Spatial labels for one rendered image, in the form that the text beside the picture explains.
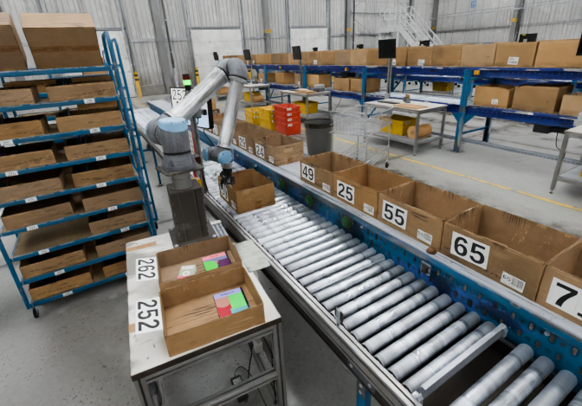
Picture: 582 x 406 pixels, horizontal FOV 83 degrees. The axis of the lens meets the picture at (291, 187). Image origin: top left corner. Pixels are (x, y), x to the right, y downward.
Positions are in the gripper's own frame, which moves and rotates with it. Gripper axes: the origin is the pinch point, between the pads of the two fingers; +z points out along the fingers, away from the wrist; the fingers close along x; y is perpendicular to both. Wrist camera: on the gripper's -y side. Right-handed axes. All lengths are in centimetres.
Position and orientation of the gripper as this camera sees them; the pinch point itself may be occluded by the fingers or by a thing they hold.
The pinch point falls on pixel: (226, 192)
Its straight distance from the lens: 244.5
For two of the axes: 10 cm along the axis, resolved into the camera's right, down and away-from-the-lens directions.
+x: 8.5, -1.4, 5.0
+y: 5.2, 3.0, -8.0
